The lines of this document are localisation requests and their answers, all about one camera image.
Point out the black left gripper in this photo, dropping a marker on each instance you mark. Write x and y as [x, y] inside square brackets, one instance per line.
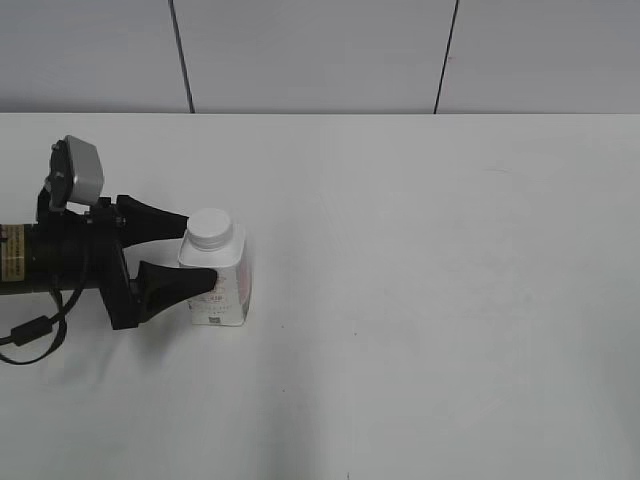
[87, 251]

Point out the white Yili Changqing yogurt bottle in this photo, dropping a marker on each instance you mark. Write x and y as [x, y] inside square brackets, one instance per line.
[228, 303]

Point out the white plastic bottle cap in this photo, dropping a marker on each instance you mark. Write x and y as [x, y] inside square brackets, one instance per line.
[209, 229]

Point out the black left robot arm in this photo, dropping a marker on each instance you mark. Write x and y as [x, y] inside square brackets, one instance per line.
[18, 260]

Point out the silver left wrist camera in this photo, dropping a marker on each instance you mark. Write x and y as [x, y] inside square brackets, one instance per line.
[76, 173]

